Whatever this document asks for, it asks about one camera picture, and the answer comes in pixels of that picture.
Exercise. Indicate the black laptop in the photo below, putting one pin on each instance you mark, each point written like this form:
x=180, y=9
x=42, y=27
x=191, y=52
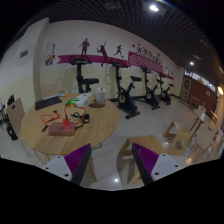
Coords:
x=43, y=103

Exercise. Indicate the black exercise bike middle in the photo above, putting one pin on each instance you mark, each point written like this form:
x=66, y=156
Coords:
x=126, y=102

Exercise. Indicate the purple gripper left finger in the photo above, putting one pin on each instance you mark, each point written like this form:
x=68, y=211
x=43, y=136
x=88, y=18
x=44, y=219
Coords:
x=72, y=166

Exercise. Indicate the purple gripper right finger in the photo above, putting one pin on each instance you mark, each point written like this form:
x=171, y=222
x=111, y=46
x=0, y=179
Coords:
x=153, y=166

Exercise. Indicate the black exercise bike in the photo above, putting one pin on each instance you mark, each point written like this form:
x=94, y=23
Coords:
x=150, y=96
x=164, y=96
x=126, y=102
x=84, y=84

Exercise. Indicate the wooden stool near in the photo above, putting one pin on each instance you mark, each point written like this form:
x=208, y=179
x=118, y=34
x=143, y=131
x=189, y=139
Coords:
x=150, y=142

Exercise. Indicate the wooden chair far right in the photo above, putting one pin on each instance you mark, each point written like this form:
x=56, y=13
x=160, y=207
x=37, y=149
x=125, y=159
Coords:
x=203, y=129

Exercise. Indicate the wooden stool right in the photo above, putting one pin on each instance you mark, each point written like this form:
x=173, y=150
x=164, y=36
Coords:
x=180, y=135

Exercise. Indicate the black exercise bike left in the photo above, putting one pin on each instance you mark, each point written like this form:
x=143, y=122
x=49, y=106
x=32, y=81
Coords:
x=84, y=84

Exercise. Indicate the black exercise bike far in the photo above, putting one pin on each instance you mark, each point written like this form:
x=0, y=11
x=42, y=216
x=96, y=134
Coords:
x=164, y=96

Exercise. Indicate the wooden stool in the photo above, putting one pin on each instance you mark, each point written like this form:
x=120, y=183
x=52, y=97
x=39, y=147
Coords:
x=150, y=142
x=180, y=135

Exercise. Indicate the red charger plug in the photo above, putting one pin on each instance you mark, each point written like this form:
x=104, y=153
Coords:
x=66, y=123

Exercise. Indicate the round wooden table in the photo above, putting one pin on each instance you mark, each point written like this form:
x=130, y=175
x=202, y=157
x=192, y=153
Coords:
x=90, y=125

